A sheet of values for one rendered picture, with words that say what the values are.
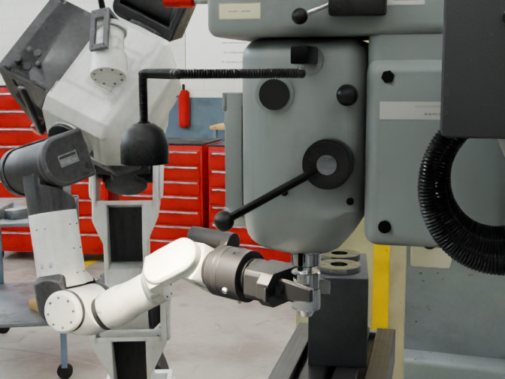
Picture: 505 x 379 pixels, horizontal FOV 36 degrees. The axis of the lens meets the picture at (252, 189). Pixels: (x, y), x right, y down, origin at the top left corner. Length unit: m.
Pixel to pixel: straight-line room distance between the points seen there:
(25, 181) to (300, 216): 0.60
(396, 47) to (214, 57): 9.57
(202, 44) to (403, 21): 9.63
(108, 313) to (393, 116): 0.66
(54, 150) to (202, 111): 9.22
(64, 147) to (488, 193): 0.79
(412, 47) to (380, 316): 2.07
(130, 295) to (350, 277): 0.45
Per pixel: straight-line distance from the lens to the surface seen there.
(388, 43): 1.08
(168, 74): 1.03
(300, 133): 1.11
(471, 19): 0.82
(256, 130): 1.13
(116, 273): 1.91
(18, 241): 6.79
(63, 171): 1.49
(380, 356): 1.70
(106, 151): 1.56
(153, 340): 1.97
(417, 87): 1.07
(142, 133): 1.14
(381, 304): 3.04
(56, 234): 1.49
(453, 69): 0.82
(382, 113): 1.07
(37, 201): 1.50
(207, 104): 10.64
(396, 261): 3.00
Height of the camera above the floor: 1.59
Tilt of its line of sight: 9 degrees down
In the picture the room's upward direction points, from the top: straight up
